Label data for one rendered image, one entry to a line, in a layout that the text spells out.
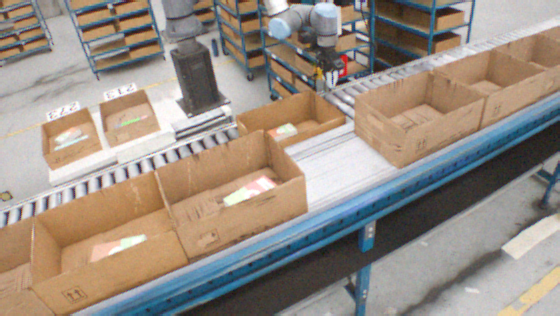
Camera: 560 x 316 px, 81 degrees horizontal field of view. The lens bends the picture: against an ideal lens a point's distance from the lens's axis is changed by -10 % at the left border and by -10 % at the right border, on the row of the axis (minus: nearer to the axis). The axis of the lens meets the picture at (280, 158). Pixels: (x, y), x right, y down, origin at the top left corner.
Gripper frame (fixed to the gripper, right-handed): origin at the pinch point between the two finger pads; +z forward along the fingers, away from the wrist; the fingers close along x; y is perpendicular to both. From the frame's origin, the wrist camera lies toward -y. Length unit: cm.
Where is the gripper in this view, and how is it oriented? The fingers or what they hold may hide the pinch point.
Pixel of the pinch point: (332, 86)
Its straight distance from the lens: 171.7
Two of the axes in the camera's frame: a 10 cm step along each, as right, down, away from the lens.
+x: -8.8, 3.6, -3.0
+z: 1.1, 7.8, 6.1
